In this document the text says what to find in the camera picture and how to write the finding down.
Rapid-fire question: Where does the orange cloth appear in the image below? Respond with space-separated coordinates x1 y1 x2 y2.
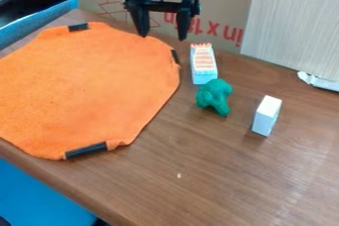
0 21 183 162

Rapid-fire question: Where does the white block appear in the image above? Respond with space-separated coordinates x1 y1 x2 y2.
250 94 283 138

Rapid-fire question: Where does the white and orange toy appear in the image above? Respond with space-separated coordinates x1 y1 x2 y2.
189 42 220 85

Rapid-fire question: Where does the cardboard box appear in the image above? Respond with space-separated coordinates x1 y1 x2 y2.
73 0 259 55

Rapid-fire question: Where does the white board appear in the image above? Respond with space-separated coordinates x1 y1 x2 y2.
239 0 339 82

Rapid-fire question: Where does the green toy broccoli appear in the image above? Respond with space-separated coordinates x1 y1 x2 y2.
194 77 235 117

